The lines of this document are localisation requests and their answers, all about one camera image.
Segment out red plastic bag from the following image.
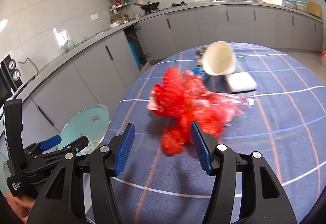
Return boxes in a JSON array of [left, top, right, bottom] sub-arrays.
[[147, 67, 254, 156]]

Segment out white paper cup blue stripes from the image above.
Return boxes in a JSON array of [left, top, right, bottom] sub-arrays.
[[202, 42, 237, 76]]

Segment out teal round trash bin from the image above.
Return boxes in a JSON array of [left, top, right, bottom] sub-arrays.
[[57, 104, 110, 155]]

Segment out grey kitchen cabinets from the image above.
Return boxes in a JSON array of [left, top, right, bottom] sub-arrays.
[[22, 4, 323, 145]]

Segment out person's left hand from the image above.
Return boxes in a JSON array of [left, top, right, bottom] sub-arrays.
[[7, 189, 35, 223]]

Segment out black microwave oven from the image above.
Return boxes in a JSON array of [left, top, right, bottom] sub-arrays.
[[0, 54, 23, 105]]

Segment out blue plaid tablecloth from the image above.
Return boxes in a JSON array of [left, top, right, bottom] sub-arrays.
[[105, 43, 325, 223]]

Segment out green ceramic jar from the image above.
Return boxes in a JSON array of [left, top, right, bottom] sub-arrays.
[[64, 40, 75, 53]]

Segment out blue water jug under counter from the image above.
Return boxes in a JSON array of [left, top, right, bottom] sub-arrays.
[[128, 42, 141, 70]]

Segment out white foam block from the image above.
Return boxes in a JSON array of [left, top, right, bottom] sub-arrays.
[[224, 72, 258, 93]]

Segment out spice rack with bottles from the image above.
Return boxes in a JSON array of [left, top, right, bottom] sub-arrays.
[[109, 0, 131, 28]]

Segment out crumpled patterned wrapper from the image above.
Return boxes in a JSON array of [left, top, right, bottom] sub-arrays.
[[193, 46, 207, 81]]

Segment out black wok on stove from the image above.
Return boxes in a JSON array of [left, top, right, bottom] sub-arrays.
[[134, 2, 160, 14]]

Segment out pink bucket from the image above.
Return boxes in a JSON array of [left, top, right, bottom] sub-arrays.
[[319, 50, 326, 68]]

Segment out wooden cutting board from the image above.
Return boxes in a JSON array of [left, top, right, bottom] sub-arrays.
[[307, 1, 322, 18]]

